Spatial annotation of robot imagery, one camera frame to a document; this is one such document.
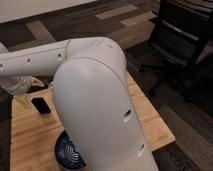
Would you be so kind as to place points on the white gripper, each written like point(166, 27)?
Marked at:
point(19, 84)

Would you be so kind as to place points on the black eraser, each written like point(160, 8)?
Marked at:
point(41, 105)

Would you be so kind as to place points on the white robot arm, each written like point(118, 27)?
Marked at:
point(91, 97)

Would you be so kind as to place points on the dark blue patterned plate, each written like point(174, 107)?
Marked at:
point(66, 155)

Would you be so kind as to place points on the black office chair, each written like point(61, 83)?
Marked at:
point(182, 38)

